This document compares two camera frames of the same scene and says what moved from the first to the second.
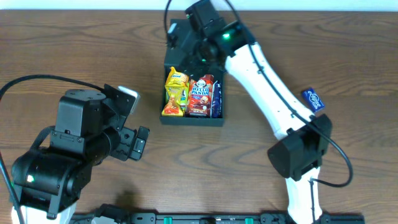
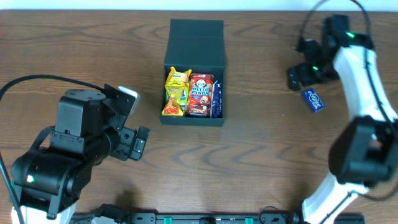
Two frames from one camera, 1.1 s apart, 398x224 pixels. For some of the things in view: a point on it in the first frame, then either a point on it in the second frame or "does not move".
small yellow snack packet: x=176 y=79 does not move
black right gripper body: x=181 y=47 to x=302 y=76
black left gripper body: x=131 y=143 does not move
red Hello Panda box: x=199 y=96 does not move
